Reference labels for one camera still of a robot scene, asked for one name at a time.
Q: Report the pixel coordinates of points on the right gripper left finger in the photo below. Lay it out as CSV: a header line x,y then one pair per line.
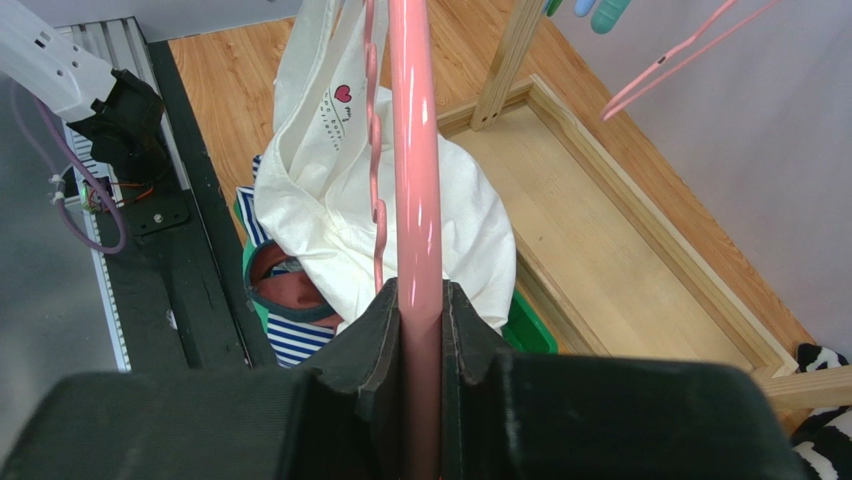
x,y
332,417

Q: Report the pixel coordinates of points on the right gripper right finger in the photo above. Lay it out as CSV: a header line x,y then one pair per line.
x,y
514,415

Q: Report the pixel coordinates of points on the blue striped tank top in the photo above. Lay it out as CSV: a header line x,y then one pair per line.
x,y
290,344

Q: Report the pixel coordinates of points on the maroon printed tank top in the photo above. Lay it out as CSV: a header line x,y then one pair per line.
x,y
282,291

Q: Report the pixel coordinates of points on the white tank top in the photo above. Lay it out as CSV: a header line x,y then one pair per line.
x,y
312,187

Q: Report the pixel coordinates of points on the thin pink wire hanger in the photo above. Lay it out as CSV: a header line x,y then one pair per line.
x,y
677,58

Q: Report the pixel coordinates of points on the pink plastic hanger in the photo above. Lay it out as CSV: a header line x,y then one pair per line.
x,y
414,327

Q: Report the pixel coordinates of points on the green velvet hanger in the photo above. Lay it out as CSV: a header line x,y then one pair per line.
x,y
551,7

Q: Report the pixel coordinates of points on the light blue plastic hanger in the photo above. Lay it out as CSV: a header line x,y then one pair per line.
x,y
582,8

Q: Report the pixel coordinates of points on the teal plastic hanger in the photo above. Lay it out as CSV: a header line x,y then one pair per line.
x,y
606,15

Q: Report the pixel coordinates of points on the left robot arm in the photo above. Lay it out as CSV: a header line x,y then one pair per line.
x,y
115,110

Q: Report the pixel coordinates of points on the wooden clothes rack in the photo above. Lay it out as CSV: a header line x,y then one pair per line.
x,y
598,260

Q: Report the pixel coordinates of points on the zebra print blanket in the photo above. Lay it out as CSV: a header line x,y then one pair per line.
x,y
823,440

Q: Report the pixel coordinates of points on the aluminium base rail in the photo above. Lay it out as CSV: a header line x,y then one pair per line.
x,y
172,299

